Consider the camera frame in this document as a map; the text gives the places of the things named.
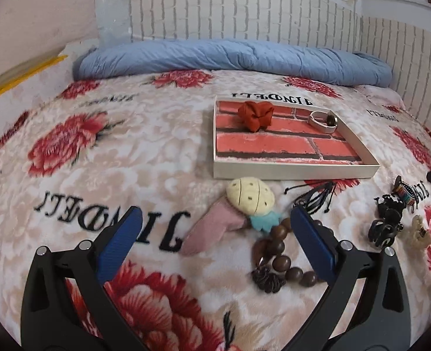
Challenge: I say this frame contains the clear plastic bag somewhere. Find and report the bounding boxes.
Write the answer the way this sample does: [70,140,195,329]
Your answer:
[93,0,134,46]

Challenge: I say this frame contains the brown wooden bead bracelet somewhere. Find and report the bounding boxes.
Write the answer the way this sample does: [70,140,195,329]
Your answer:
[251,217,320,294]

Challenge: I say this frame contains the multicoloured hair clip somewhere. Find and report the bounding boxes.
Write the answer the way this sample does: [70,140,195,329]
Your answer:
[392,175,426,213]

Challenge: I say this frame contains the black cord bracelet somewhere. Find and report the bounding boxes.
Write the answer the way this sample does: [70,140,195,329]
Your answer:
[284,181,336,214]

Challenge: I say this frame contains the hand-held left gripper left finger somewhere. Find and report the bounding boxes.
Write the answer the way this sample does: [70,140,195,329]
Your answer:
[21,207,154,351]

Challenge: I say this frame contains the red fabric scrunchie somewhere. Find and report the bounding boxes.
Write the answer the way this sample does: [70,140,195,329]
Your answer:
[237,100,275,132]

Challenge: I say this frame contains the blue quilt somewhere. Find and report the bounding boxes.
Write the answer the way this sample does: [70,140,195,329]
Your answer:
[72,38,393,88]

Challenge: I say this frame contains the yellow plastic strip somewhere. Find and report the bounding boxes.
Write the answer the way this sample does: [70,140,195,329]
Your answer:
[0,55,68,107]

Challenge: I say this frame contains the white tray with brick lining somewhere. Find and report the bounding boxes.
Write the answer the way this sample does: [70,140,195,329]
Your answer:
[213,96,380,180]

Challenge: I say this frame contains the beige hair claw clip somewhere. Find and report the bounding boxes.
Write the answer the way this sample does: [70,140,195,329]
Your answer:
[409,215,431,251]

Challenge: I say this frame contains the cream and pink plush toy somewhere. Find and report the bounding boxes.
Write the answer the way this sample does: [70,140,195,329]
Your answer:
[181,177,283,257]

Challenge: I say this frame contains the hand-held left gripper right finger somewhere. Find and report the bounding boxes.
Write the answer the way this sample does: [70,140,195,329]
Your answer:
[290,205,412,351]

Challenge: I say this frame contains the silver metal ring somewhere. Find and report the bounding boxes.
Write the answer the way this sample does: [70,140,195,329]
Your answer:
[307,111,342,134]

